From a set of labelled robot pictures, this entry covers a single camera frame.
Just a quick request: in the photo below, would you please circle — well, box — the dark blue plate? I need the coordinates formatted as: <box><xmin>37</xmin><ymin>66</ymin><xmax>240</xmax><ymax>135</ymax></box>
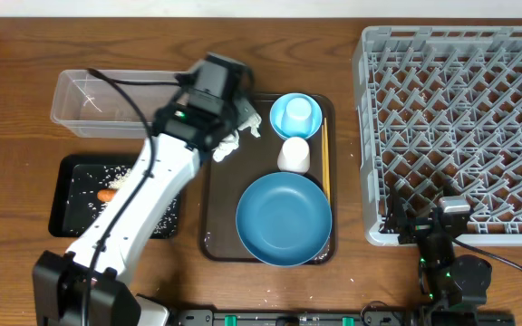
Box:
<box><xmin>236</xmin><ymin>172</ymin><xmax>333</xmax><ymax>267</ymax></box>

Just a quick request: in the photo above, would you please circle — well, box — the orange carrot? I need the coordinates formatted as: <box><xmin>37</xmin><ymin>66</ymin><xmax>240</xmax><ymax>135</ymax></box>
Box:
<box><xmin>97</xmin><ymin>188</ymin><xmax>117</xmax><ymax>203</ymax></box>

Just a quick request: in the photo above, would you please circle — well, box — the pile of white rice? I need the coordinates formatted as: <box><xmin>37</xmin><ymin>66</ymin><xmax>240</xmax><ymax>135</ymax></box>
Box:
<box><xmin>68</xmin><ymin>165</ymin><xmax>179</xmax><ymax>235</ymax></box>

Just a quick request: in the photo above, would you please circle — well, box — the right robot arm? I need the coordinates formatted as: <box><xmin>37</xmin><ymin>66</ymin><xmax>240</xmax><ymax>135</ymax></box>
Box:
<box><xmin>385</xmin><ymin>188</ymin><xmax>492</xmax><ymax>325</ymax></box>

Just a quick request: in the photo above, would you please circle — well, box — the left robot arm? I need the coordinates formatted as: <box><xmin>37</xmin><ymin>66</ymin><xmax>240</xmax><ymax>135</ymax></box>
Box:
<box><xmin>32</xmin><ymin>53</ymin><xmax>255</xmax><ymax>325</ymax></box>

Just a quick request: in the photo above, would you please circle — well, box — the grey plastic dishwasher rack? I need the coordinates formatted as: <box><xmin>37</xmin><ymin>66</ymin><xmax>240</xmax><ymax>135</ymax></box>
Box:
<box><xmin>352</xmin><ymin>26</ymin><xmax>522</xmax><ymax>246</ymax></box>

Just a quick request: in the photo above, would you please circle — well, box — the crumpled white paper napkin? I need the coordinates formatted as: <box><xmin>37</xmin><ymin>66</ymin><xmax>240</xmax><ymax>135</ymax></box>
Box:
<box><xmin>212</xmin><ymin>113</ymin><xmax>262</xmax><ymax>162</ymax></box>

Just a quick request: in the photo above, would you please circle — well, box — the light blue bowl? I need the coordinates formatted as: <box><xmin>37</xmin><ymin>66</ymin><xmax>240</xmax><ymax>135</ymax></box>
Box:
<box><xmin>269</xmin><ymin>93</ymin><xmax>323</xmax><ymax>139</ymax></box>

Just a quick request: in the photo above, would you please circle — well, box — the dark brown serving tray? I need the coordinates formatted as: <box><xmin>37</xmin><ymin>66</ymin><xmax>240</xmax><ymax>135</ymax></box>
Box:
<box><xmin>200</xmin><ymin>94</ymin><xmax>335</xmax><ymax>263</ymax></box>

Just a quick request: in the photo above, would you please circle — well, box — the light blue cup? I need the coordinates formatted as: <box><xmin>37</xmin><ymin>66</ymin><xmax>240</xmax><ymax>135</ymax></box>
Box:
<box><xmin>281</xmin><ymin>97</ymin><xmax>312</xmax><ymax>138</ymax></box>

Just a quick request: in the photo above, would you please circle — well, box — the right wooden chopstick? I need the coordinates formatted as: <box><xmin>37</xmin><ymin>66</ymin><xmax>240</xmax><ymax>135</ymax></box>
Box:
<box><xmin>323</xmin><ymin>118</ymin><xmax>331</xmax><ymax>205</ymax></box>

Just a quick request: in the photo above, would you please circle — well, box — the white plastic cup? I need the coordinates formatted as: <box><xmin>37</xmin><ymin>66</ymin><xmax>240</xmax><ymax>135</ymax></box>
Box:
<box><xmin>277</xmin><ymin>137</ymin><xmax>310</xmax><ymax>174</ymax></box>

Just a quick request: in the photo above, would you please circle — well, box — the clear plastic bin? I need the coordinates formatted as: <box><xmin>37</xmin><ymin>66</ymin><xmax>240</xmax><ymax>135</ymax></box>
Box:
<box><xmin>51</xmin><ymin>70</ymin><xmax>179</xmax><ymax>139</ymax></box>

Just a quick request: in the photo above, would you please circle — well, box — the black plastic tray bin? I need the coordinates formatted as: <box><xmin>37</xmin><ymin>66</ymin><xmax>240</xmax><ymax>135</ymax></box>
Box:
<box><xmin>47</xmin><ymin>154</ymin><xmax>181</xmax><ymax>240</ymax></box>

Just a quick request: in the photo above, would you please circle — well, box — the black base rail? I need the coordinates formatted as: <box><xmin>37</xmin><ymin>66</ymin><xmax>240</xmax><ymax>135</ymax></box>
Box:
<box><xmin>167</xmin><ymin>307</ymin><xmax>516</xmax><ymax>326</ymax></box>

